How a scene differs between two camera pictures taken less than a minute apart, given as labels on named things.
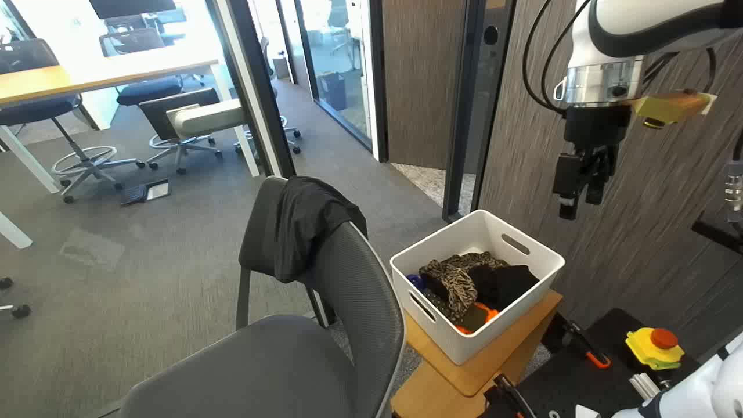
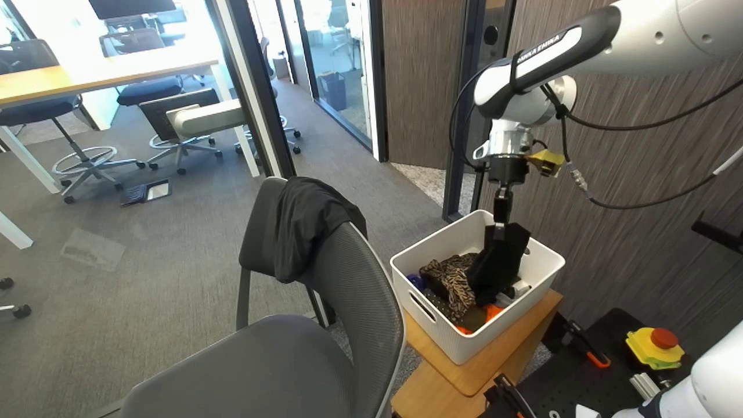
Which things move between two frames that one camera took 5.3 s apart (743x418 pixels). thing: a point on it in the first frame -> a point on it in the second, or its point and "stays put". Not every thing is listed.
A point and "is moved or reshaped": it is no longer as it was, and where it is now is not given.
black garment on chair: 285,214 stays put
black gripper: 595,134 -> 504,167
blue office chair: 21,53 stays put
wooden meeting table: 68,81 stays put
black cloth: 502,283 is moved or reshaped
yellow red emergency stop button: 655,346 stays put
